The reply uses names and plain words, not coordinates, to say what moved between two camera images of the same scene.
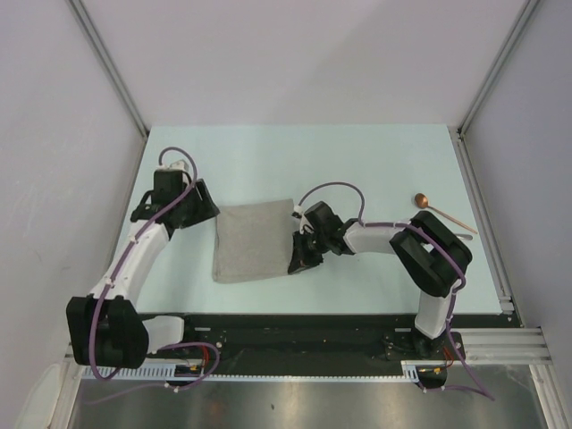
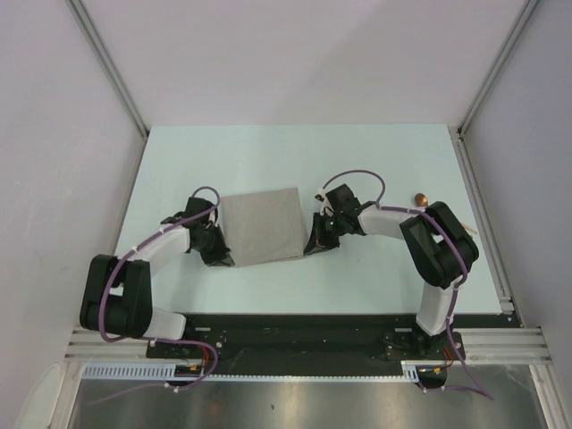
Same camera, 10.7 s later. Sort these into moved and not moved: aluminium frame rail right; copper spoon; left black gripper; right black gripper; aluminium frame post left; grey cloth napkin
Moved: grey cloth napkin; right black gripper; left black gripper
Not moved: aluminium frame rail right; aluminium frame post left; copper spoon
